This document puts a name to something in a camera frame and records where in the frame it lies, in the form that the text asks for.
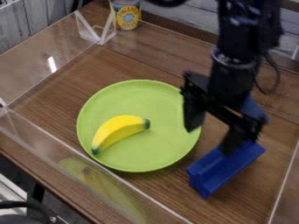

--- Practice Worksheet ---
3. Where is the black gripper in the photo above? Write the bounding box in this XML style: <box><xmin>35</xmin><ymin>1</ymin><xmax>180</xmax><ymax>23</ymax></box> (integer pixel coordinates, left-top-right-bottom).
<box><xmin>179</xmin><ymin>56</ymin><xmax>271</xmax><ymax>157</ymax></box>

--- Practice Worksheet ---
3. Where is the blue plastic block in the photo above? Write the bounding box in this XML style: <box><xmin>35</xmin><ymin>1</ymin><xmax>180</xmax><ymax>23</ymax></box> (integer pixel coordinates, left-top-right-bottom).
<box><xmin>187</xmin><ymin>141</ymin><xmax>265</xmax><ymax>199</ymax></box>

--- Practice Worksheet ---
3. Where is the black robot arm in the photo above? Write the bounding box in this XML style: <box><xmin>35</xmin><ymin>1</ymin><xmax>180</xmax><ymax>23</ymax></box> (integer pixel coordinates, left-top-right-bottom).
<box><xmin>181</xmin><ymin>0</ymin><xmax>282</xmax><ymax>155</ymax></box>

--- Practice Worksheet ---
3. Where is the green round plate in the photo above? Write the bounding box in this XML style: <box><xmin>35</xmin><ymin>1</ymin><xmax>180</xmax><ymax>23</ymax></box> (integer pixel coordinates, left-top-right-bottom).
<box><xmin>76</xmin><ymin>80</ymin><xmax>201</xmax><ymax>172</ymax></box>

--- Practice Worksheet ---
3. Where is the yellow toy banana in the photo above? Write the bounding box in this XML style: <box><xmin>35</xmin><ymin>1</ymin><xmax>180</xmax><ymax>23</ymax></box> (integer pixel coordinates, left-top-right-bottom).
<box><xmin>91</xmin><ymin>115</ymin><xmax>151</xmax><ymax>155</ymax></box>

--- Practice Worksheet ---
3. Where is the yellow labelled tin can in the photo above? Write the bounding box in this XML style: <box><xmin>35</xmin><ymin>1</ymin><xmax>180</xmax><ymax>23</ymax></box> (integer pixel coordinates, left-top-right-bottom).
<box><xmin>108</xmin><ymin>0</ymin><xmax>141</xmax><ymax>31</ymax></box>

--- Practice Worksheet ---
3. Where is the black cable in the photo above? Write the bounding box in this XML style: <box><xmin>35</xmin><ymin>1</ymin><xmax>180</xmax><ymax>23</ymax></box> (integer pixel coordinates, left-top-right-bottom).
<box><xmin>252</xmin><ymin>49</ymin><xmax>283</xmax><ymax>95</ymax></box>

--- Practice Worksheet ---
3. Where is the clear acrylic enclosure wall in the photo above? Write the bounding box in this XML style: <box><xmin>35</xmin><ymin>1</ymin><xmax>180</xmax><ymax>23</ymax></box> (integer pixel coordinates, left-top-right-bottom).
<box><xmin>0</xmin><ymin>4</ymin><xmax>299</xmax><ymax>224</ymax></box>

